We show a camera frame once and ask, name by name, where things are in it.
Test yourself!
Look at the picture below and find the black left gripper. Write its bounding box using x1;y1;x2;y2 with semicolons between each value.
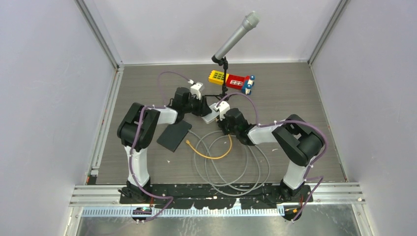
184;94;213;119

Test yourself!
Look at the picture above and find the white network switch box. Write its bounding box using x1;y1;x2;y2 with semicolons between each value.
202;103;219;124

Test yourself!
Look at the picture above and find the yellow ethernet patch cable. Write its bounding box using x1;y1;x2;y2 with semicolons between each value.
185;133;233;160

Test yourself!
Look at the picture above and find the black network switch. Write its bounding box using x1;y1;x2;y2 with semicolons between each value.
157;120;192;152

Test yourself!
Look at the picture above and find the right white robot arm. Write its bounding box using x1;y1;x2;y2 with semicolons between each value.
217;108;328;202

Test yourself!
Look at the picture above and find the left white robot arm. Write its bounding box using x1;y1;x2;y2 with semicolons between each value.
117;85;212;204

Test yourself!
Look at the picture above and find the colourful toy block vehicle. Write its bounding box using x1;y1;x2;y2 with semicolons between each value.
208;70;256;95

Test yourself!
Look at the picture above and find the black microphone tripod stand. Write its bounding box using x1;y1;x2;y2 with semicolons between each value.
205;56;229;101

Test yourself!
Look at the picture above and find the grey handheld microphone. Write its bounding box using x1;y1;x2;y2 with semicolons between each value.
211;11;260;65

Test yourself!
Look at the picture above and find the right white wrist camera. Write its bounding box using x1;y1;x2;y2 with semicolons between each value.
214;101;230;120

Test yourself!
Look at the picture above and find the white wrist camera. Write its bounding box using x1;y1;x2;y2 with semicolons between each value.
214;101;230;120
190;82;205;100

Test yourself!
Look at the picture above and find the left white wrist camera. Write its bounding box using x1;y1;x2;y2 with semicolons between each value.
190;82;205;100

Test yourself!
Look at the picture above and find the slotted cable duct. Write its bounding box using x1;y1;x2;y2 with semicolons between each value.
82;206;285;217

